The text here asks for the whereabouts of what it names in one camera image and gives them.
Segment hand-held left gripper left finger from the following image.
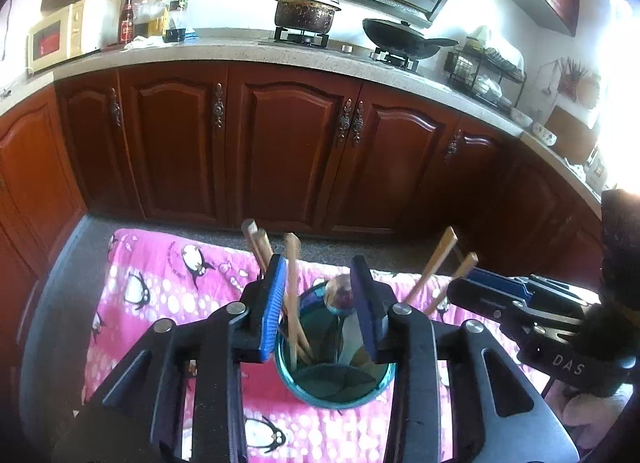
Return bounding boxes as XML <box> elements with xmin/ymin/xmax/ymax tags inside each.
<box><xmin>52</xmin><ymin>253</ymin><xmax>291</xmax><ymax>463</ymax></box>

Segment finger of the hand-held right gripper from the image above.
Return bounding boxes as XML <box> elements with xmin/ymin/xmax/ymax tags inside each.
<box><xmin>447</xmin><ymin>267</ymin><xmax>533</xmax><ymax>304</ymax></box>
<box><xmin>446</xmin><ymin>279</ymin><xmax>511</xmax><ymax>321</ymax></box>

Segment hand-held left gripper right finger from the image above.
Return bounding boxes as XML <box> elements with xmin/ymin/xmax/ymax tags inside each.
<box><xmin>349</xmin><ymin>255</ymin><xmax>581</xmax><ymax>463</ymax></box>

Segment wooden chopstick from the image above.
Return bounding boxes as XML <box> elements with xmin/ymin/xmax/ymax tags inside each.
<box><xmin>251</xmin><ymin>228</ymin><xmax>316</xmax><ymax>361</ymax></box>
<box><xmin>404</xmin><ymin>226</ymin><xmax>458</xmax><ymax>304</ymax></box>
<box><xmin>284</xmin><ymin>233</ymin><xmax>302</xmax><ymax>369</ymax></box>
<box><xmin>425</xmin><ymin>253</ymin><xmax>479</xmax><ymax>316</ymax></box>
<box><xmin>241</xmin><ymin>219</ymin><xmax>316</xmax><ymax>364</ymax></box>

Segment silver metal knife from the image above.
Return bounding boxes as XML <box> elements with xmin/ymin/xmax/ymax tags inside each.
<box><xmin>337</xmin><ymin>313</ymin><xmax>373</xmax><ymax>369</ymax></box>

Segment metal spoon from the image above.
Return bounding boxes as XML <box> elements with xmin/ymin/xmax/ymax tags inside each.
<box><xmin>324</xmin><ymin>275</ymin><xmax>358</xmax><ymax>324</ymax></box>

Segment pink penguin print blanket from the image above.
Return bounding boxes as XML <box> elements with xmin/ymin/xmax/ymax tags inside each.
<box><xmin>80</xmin><ymin>228</ymin><xmax>601</xmax><ymax>463</ymax></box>

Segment brown wooden base cabinets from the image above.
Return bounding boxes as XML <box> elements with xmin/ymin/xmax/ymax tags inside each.
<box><xmin>0</xmin><ymin>60</ymin><xmax>606</xmax><ymax>384</ymax></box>

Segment brown cutting board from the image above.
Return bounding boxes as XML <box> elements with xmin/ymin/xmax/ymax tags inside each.
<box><xmin>542</xmin><ymin>106</ymin><xmax>601</xmax><ymax>166</ymax></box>

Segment orange round board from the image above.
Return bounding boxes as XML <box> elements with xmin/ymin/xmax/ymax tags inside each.
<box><xmin>575</xmin><ymin>73</ymin><xmax>601</xmax><ymax>109</ymax></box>

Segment black wok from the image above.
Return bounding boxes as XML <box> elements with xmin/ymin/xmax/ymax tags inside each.
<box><xmin>362</xmin><ymin>18</ymin><xmax>459</xmax><ymax>60</ymax></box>

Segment grey stone countertop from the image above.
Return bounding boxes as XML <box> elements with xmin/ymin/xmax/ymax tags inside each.
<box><xmin>0</xmin><ymin>36</ymin><xmax>606</xmax><ymax>219</ymax></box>

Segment gas stove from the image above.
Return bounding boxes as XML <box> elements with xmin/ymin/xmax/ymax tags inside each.
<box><xmin>257</xmin><ymin>26</ymin><xmax>421</xmax><ymax>71</ymax></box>

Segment dark stockpot with lid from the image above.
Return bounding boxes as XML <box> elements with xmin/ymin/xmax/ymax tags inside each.
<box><xmin>273</xmin><ymin>0</ymin><xmax>342</xmax><ymax>35</ymax></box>

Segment white cloth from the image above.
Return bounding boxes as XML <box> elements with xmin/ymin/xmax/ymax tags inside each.
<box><xmin>122</xmin><ymin>36</ymin><xmax>166</xmax><ymax>51</ymax></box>

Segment yellow oil bottle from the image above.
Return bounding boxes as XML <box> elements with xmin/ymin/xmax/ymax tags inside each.
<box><xmin>149</xmin><ymin>0</ymin><xmax>170</xmax><ymax>39</ymax></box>

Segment small dark glass bottle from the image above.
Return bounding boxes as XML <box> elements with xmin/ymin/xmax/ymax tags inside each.
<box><xmin>134</xmin><ymin>0</ymin><xmax>151</xmax><ymax>39</ymax></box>

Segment clear plastic bottle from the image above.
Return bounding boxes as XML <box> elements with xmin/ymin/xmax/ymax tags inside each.
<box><xmin>167</xmin><ymin>0</ymin><xmax>191</xmax><ymax>31</ymax></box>

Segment dark sauce bottle red label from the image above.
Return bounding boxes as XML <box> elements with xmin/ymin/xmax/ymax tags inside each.
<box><xmin>119</xmin><ymin>0</ymin><xmax>137</xmax><ymax>46</ymax></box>

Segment white box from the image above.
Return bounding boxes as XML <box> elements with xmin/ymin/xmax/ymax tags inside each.
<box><xmin>82</xmin><ymin>0</ymin><xmax>123</xmax><ymax>51</ymax></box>

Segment cream microwave oven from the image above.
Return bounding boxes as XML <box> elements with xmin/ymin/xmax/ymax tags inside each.
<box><xmin>27</xmin><ymin>0</ymin><xmax>88</xmax><ymax>75</ymax></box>

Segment black wire dish rack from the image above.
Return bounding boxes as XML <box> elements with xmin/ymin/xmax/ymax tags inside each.
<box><xmin>445</xmin><ymin>36</ymin><xmax>527</xmax><ymax>109</ymax></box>

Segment wall chopstick holder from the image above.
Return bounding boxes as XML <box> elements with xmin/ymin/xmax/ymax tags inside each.
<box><xmin>557</xmin><ymin>57</ymin><xmax>588</xmax><ymax>94</ymax></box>

